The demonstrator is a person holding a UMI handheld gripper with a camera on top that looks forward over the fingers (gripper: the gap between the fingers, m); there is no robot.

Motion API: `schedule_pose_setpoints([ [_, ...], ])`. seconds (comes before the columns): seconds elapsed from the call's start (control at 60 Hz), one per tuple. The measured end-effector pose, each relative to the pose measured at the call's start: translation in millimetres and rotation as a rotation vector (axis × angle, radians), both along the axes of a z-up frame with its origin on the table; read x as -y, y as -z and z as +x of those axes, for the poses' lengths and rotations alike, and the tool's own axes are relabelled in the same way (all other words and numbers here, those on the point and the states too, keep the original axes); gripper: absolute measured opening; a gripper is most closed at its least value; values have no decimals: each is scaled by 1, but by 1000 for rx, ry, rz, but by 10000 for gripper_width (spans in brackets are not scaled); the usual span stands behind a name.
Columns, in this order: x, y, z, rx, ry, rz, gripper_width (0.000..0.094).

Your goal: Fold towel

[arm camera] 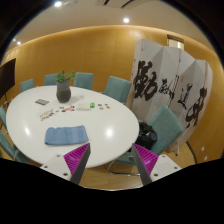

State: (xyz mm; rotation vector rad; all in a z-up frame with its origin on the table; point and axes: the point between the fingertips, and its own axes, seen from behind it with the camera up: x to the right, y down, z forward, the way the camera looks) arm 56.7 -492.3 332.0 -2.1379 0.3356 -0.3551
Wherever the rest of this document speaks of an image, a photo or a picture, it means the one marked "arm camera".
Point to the dark grey plant pot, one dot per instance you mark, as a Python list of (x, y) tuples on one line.
[(63, 92)]

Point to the white oval table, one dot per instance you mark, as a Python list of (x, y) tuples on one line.
[(111, 127)]

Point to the grey card on table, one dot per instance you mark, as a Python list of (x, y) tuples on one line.
[(42, 102)]

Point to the teal chair far right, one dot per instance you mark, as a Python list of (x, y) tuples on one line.
[(118, 89)]

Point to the green small object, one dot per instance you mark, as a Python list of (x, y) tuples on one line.
[(92, 105)]

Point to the teal chair near right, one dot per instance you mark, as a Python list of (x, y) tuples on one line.
[(167, 127)]

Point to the black bag on chair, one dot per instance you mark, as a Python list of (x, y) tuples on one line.
[(147, 137)]

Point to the teal chair near left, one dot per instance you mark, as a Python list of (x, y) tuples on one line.
[(12, 151)]

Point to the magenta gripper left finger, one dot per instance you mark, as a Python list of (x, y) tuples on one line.
[(76, 161)]

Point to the white box on table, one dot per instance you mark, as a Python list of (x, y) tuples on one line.
[(83, 107)]

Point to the black wall screen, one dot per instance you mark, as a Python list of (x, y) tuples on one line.
[(7, 77)]

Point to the blue folded towel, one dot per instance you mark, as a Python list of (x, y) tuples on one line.
[(65, 135)]

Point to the white calligraphy folding screen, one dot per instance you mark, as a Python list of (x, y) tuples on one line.
[(163, 75)]

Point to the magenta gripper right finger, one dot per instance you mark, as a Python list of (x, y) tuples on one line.
[(145, 161)]

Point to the teal chair far left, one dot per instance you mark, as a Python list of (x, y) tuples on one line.
[(26, 85)]

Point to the teal chair far left-middle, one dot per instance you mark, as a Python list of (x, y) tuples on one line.
[(50, 79)]

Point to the teal chair far middle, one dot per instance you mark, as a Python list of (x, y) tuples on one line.
[(83, 80)]

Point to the colourful small pieces cluster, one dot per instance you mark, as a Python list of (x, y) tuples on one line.
[(53, 112)]

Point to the green potted plant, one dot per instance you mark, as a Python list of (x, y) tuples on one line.
[(63, 76)]

